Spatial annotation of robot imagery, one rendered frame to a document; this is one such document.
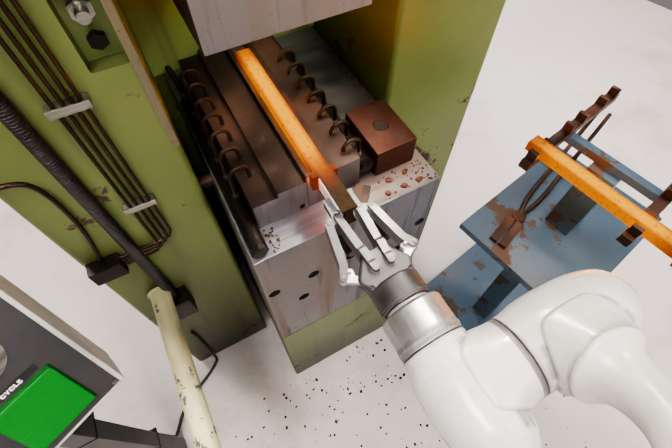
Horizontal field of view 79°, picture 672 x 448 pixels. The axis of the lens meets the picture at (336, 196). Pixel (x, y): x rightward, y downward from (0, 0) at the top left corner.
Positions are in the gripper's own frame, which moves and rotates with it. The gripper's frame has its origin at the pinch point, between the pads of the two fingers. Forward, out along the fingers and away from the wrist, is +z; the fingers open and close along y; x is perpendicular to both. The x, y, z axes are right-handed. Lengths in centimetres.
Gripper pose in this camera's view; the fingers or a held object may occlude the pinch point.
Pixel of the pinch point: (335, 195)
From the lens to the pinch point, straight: 65.1
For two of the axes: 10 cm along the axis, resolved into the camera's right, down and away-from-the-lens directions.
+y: 8.8, -3.9, 2.6
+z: -4.8, -7.3, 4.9
